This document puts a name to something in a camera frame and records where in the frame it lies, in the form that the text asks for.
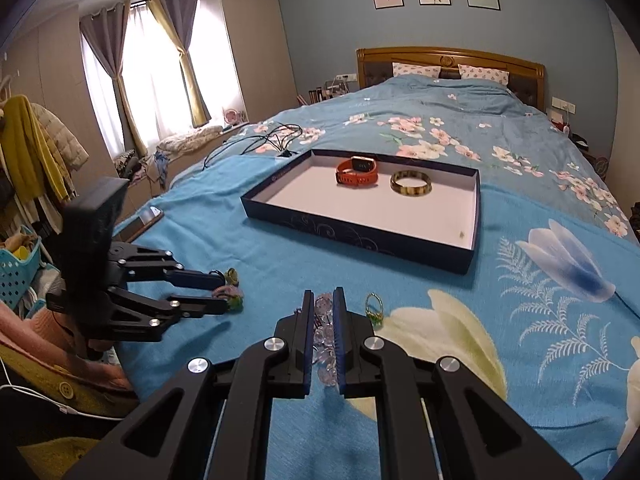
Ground left patterned pillow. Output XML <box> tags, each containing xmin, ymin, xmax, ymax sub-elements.
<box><xmin>392</xmin><ymin>62</ymin><xmax>442</xmax><ymax>79</ymax></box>

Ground light blue floral blanket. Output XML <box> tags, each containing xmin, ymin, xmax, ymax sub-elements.
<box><xmin>117</xmin><ymin>155</ymin><xmax>639</xmax><ymax>479</ymax></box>

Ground patterned pillow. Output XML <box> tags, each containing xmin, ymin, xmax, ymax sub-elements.
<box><xmin>392</xmin><ymin>62</ymin><xmax>442</xmax><ymax>79</ymax></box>
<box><xmin>458</xmin><ymin>64</ymin><xmax>510</xmax><ymax>87</ymax></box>

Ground smartphone on bed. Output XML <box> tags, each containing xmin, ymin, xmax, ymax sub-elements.
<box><xmin>114</xmin><ymin>206</ymin><xmax>164</xmax><ymax>243</ymax></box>

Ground white clothes on windowsill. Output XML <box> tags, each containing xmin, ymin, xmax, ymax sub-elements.
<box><xmin>156</xmin><ymin>125</ymin><xmax>222</xmax><ymax>158</ymax></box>

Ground tortoise shell bangle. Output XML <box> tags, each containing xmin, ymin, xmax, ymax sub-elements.
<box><xmin>390</xmin><ymin>170</ymin><xmax>432</xmax><ymax>197</ymax></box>

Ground pink flower pendant cord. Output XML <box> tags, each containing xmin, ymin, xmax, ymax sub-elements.
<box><xmin>211</xmin><ymin>268</ymin><xmax>245</xmax><ymax>311</ymax></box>

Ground navy box lid tray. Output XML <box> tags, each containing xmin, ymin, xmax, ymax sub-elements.
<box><xmin>241</xmin><ymin>150</ymin><xmax>480</xmax><ymax>275</ymax></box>

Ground left grey yellow curtain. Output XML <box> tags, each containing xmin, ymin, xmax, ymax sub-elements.
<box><xmin>79</xmin><ymin>0</ymin><xmax>148</xmax><ymax>157</ymax></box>

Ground pink sleeve left forearm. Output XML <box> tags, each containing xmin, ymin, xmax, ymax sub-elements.
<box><xmin>1</xmin><ymin>302</ymin><xmax>132</xmax><ymax>391</ymax></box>

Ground clear crystal bead bracelet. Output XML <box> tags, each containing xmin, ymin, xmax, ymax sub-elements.
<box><xmin>311</xmin><ymin>292</ymin><xmax>342</xmax><ymax>388</ymax></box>

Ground right grey yellow curtain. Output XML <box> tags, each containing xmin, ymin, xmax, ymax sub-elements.
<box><xmin>149</xmin><ymin>0</ymin><xmax>210</xmax><ymax>128</ymax></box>

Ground yellow hanging coat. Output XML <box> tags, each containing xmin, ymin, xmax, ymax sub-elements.
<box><xmin>1</xmin><ymin>96</ymin><xmax>70</xmax><ymax>203</ymax></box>

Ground wooden headboard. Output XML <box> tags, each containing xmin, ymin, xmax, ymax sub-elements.
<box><xmin>356</xmin><ymin>47</ymin><xmax>546</xmax><ymax>112</ymax></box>

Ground grey yellow curtain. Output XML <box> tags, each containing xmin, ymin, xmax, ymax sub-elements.
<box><xmin>149</xmin><ymin>0</ymin><xmax>210</xmax><ymax>128</ymax></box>
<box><xmin>79</xmin><ymin>0</ymin><xmax>148</xmax><ymax>157</ymax></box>

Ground right patterned pillow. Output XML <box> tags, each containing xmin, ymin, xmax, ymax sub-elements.
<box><xmin>458</xmin><ymin>64</ymin><xmax>510</xmax><ymax>87</ymax></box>

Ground small pink fan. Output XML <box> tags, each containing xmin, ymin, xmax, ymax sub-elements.
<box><xmin>224</xmin><ymin>108</ymin><xmax>242</xmax><ymax>126</ymax></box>

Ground black charger cable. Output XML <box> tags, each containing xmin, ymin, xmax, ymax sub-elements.
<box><xmin>202</xmin><ymin>120</ymin><xmax>305</xmax><ymax>170</ymax></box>

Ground green stone ring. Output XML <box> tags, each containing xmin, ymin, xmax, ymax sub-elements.
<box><xmin>364</xmin><ymin>292</ymin><xmax>385</xmax><ymax>330</ymax></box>

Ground orange smart watch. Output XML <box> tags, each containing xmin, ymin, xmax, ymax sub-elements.
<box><xmin>335</xmin><ymin>156</ymin><xmax>378</xmax><ymax>188</ymax></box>

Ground blue grey floral duvet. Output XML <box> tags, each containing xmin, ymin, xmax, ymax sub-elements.
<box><xmin>182</xmin><ymin>75</ymin><xmax>636</xmax><ymax>242</ymax></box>

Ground teal plastic basket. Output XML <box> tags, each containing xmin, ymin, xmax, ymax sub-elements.
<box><xmin>0</xmin><ymin>226</ymin><xmax>41</xmax><ymax>310</ymax></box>

